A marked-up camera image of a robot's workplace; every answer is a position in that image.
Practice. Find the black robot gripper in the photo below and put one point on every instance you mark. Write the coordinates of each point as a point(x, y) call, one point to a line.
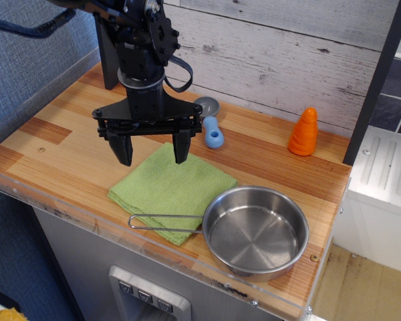
point(148, 110)

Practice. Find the green cloth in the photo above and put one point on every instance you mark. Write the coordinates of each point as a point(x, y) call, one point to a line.
point(169, 196)

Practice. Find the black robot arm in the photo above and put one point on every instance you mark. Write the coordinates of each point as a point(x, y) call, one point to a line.
point(144, 41)

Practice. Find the stainless steel pot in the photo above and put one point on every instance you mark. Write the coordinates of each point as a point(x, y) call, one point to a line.
point(253, 232)

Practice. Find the blue grey toy scoop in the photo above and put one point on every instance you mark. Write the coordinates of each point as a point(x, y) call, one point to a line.
point(214, 138)

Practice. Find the orange toy carrot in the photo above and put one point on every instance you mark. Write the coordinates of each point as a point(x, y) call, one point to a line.
point(303, 139)

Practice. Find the grey dispenser button panel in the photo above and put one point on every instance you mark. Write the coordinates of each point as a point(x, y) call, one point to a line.
point(140, 299)

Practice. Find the yellow object at corner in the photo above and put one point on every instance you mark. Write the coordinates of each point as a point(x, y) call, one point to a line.
point(12, 315)

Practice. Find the white ridged cabinet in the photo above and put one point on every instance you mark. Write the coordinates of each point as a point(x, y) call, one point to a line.
point(369, 222)

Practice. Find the black vertical post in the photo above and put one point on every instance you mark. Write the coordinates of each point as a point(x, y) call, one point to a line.
point(108, 55)

